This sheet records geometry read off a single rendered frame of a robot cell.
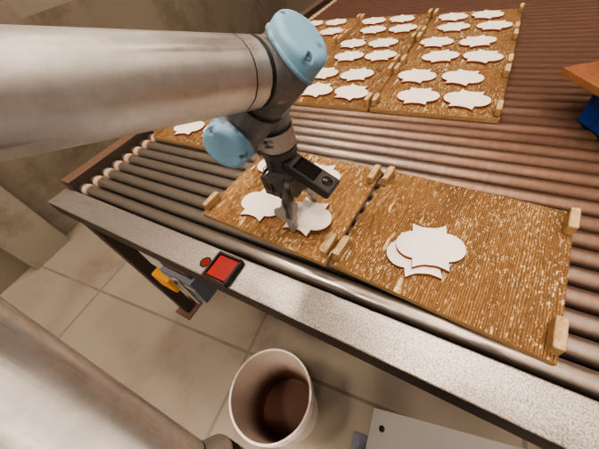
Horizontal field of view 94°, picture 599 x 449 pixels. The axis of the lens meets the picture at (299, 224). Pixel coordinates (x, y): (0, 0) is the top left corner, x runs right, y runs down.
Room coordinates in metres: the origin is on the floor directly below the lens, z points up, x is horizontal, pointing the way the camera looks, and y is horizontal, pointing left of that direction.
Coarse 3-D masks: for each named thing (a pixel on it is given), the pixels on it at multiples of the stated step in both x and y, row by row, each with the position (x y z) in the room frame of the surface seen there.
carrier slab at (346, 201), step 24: (336, 168) 0.66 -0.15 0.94; (360, 168) 0.63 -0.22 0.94; (240, 192) 0.67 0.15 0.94; (336, 192) 0.56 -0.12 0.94; (360, 192) 0.54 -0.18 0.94; (216, 216) 0.60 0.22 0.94; (240, 216) 0.57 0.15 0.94; (336, 216) 0.48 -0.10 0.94; (264, 240) 0.47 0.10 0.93; (288, 240) 0.44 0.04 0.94; (312, 240) 0.42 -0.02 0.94
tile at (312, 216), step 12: (300, 204) 0.53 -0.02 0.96; (312, 204) 0.52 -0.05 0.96; (324, 204) 0.51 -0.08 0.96; (300, 216) 0.49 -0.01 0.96; (312, 216) 0.48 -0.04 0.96; (324, 216) 0.46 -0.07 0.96; (288, 228) 0.46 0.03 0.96; (300, 228) 0.45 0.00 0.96; (312, 228) 0.44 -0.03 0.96; (324, 228) 0.43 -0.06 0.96
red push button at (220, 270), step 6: (222, 258) 0.45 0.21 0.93; (228, 258) 0.44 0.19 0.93; (216, 264) 0.44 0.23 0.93; (222, 264) 0.43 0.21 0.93; (228, 264) 0.43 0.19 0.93; (234, 264) 0.42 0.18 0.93; (210, 270) 0.42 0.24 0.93; (216, 270) 0.42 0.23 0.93; (222, 270) 0.41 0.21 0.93; (228, 270) 0.41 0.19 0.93; (216, 276) 0.40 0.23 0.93; (222, 276) 0.39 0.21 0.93
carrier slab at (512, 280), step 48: (384, 192) 0.51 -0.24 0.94; (432, 192) 0.47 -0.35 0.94; (480, 192) 0.43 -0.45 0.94; (384, 240) 0.37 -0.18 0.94; (480, 240) 0.30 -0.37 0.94; (528, 240) 0.27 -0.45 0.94; (384, 288) 0.26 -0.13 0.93; (432, 288) 0.23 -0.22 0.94; (480, 288) 0.20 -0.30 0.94; (528, 288) 0.18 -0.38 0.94; (528, 336) 0.11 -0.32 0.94
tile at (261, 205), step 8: (256, 192) 0.64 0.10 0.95; (264, 192) 0.63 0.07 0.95; (248, 200) 0.62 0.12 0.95; (256, 200) 0.61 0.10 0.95; (264, 200) 0.60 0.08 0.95; (272, 200) 0.59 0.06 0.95; (280, 200) 0.58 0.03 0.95; (248, 208) 0.58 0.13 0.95; (256, 208) 0.58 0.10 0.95; (264, 208) 0.57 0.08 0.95; (272, 208) 0.56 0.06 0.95; (256, 216) 0.54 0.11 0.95; (264, 216) 0.54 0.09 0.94; (272, 216) 0.53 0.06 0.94
